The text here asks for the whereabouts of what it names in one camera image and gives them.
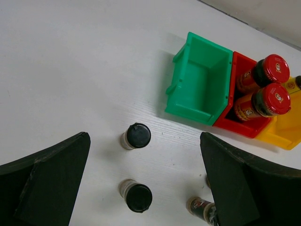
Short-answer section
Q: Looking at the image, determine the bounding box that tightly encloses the red-lid chili sauce jar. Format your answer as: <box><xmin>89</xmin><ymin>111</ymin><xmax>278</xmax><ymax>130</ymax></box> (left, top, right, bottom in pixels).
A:
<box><xmin>236</xmin><ymin>54</ymin><xmax>290</xmax><ymax>94</ymax></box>

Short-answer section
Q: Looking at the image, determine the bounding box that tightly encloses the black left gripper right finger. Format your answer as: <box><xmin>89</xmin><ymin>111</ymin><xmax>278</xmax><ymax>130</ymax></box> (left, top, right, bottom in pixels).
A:
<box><xmin>200</xmin><ymin>132</ymin><xmax>301</xmax><ymax>226</ymax></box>

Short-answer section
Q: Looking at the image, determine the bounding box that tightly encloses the yellow plastic bin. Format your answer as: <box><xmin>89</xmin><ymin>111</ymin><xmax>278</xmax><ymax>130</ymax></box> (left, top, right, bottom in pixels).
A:
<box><xmin>256</xmin><ymin>91</ymin><xmax>301</xmax><ymax>150</ymax></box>

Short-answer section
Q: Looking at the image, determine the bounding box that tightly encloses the red plastic bin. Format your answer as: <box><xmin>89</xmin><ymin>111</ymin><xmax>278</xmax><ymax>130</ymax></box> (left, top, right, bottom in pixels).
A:
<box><xmin>212</xmin><ymin>51</ymin><xmax>272</xmax><ymax>139</ymax></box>

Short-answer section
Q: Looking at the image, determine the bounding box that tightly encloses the yellow-label oil bottle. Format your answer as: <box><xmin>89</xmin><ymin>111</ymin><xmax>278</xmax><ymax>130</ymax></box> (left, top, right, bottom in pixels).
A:
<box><xmin>282</xmin><ymin>75</ymin><xmax>301</xmax><ymax>94</ymax></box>

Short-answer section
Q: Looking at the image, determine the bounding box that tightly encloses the taped black-cap spice bottle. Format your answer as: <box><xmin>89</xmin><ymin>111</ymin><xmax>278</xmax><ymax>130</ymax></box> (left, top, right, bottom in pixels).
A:
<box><xmin>186</xmin><ymin>196</ymin><xmax>220</xmax><ymax>226</ymax></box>

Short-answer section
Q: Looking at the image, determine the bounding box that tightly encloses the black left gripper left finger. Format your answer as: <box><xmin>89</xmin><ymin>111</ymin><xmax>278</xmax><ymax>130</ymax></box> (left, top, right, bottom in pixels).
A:
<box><xmin>0</xmin><ymin>132</ymin><xmax>91</xmax><ymax>226</ymax></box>

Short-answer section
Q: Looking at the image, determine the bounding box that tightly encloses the green plastic bin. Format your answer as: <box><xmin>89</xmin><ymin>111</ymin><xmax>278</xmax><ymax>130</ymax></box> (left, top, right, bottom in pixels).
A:
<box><xmin>165</xmin><ymin>32</ymin><xmax>233</xmax><ymax>126</ymax></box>

